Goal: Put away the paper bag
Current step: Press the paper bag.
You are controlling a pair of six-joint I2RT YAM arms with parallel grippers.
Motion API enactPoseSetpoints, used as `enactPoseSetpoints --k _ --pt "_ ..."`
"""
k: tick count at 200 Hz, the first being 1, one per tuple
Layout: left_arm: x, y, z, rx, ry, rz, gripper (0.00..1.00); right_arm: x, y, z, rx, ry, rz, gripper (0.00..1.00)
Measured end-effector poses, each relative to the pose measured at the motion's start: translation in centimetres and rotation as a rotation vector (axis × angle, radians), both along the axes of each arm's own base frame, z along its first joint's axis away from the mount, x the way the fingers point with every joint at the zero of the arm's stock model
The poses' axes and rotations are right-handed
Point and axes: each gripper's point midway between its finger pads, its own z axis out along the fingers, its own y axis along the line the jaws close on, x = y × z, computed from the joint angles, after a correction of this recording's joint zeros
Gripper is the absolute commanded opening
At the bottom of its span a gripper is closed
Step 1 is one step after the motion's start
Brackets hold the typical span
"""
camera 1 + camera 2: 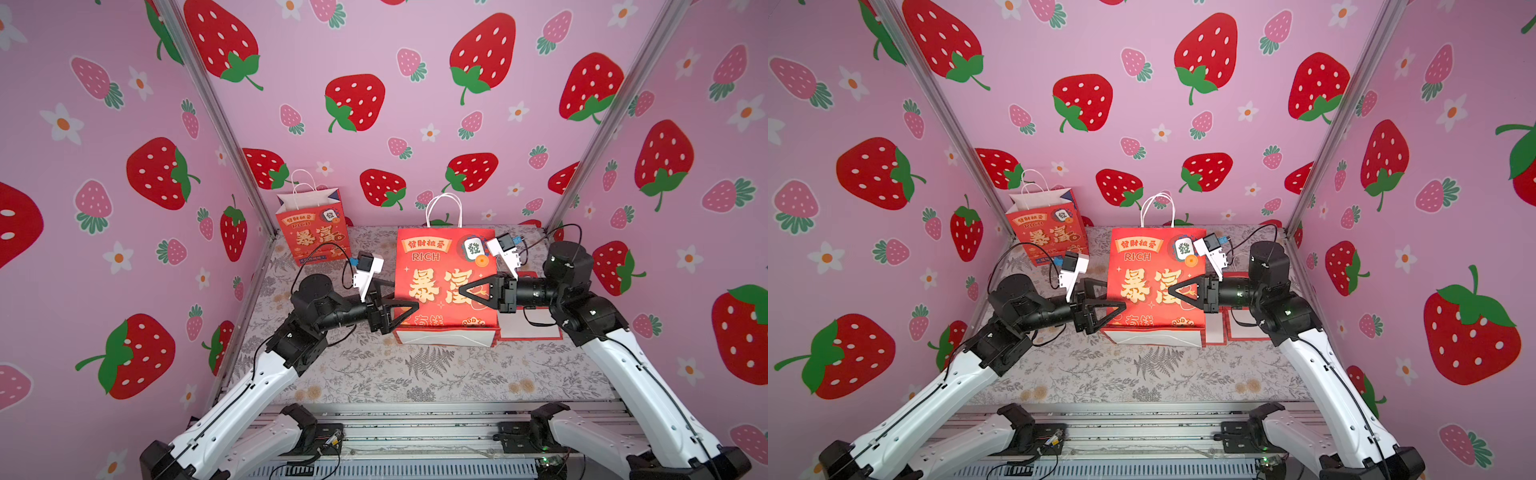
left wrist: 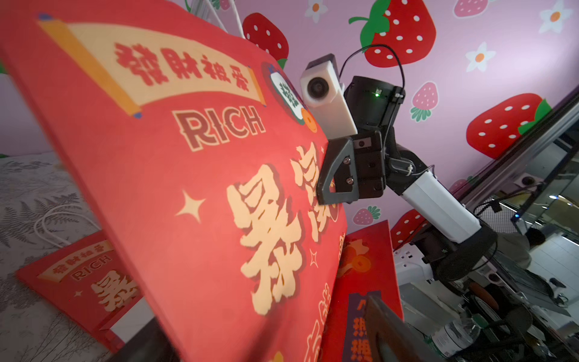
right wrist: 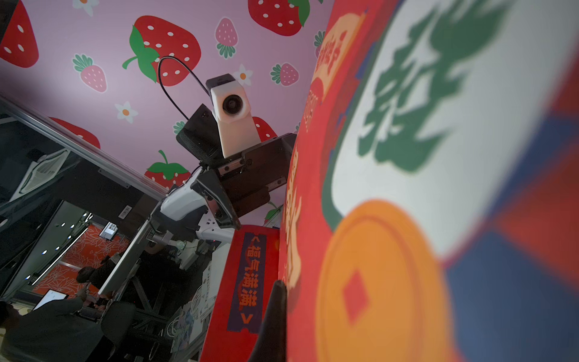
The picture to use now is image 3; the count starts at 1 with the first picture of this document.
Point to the red paper bag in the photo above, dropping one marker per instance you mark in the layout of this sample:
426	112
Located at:
431	209

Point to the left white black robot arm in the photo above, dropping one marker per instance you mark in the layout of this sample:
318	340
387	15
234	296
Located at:
209	205

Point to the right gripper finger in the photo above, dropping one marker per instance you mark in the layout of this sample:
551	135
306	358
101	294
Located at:
271	343

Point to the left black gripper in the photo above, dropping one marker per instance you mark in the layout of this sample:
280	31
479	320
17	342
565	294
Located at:
248	179

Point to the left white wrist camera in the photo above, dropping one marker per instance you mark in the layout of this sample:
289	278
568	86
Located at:
232	112

